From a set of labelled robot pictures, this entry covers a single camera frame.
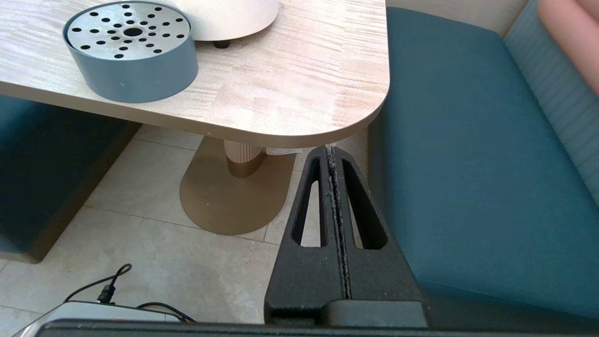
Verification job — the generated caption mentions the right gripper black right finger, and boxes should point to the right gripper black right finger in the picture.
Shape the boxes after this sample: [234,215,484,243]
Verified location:
[330,147,424,305]

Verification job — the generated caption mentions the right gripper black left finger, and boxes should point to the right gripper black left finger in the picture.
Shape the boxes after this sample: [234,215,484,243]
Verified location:
[264,146,350,326]

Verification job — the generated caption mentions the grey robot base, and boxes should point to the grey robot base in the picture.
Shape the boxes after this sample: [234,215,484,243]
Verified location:
[14,300,181,337]

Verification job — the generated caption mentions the teal upholstered bench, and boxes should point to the teal upholstered bench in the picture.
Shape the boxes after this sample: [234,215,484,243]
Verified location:
[367,0,599,328]
[0,94,141,264]

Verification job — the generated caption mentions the round perforated metal drip tray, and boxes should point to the round perforated metal drip tray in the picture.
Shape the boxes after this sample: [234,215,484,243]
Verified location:
[63,1,199,103]

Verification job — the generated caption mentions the clear water dispenser white base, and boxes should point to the clear water dispenser white base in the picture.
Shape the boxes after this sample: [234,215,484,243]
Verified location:
[169,0,280,50]

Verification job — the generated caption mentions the table pedestal base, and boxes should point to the table pedestal base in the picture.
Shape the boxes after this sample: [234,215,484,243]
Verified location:
[180,136,297,235]

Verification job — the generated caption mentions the black base cable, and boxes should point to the black base cable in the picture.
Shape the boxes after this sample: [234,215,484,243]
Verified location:
[63,263,196,323]

